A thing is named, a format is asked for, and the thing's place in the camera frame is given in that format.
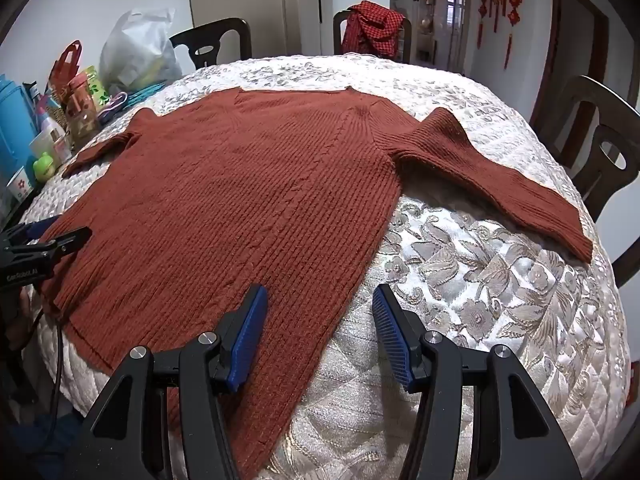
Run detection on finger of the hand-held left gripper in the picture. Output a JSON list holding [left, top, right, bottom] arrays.
[[2, 227, 93, 271], [0, 217, 63, 248]]

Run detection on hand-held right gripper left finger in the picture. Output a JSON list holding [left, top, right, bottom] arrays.
[[65, 284, 268, 480]]

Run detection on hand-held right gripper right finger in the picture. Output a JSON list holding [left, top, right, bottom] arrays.
[[372, 282, 583, 480]]

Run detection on rust ribbed knit sweater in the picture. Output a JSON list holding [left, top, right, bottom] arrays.
[[37, 86, 594, 466]]

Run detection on person's left forearm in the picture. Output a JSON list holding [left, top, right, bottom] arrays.
[[12, 287, 40, 356]]

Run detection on pink clothes hanger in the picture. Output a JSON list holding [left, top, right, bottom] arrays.
[[97, 91, 131, 122]]

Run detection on teal clothes hangers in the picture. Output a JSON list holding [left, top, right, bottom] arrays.
[[120, 81, 167, 107]]

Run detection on white paper cup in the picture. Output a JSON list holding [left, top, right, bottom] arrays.
[[5, 169, 36, 202]]

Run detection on green frog toy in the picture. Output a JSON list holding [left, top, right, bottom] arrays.
[[32, 152, 57, 179]]

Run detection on blue plastic container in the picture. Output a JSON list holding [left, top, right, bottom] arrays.
[[0, 72, 41, 196]]

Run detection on cream floral quilted table cover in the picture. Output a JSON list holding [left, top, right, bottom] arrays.
[[15, 52, 631, 480]]

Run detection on clear jar with pink lid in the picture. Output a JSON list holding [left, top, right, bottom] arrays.
[[65, 74, 99, 143]]

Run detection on green patterned packet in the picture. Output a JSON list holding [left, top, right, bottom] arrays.
[[82, 66, 111, 106]]

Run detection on red gift bag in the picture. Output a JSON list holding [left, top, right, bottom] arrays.
[[47, 40, 83, 96]]

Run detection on white plastic bag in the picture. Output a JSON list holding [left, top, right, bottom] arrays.
[[99, 7, 183, 96]]

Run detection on dark wooden chair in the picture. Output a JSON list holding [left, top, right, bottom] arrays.
[[332, 9, 413, 63], [530, 75, 640, 288], [169, 17, 253, 68]]

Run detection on beige door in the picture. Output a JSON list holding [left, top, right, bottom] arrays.
[[186, 0, 321, 68]]

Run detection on red checked cloth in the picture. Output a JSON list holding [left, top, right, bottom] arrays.
[[341, 1, 405, 59]]

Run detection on black cable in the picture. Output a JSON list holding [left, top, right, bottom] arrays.
[[25, 307, 68, 466]]

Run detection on dark wooden door frame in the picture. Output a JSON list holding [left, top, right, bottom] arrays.
[[537, 0, 610, 126]]

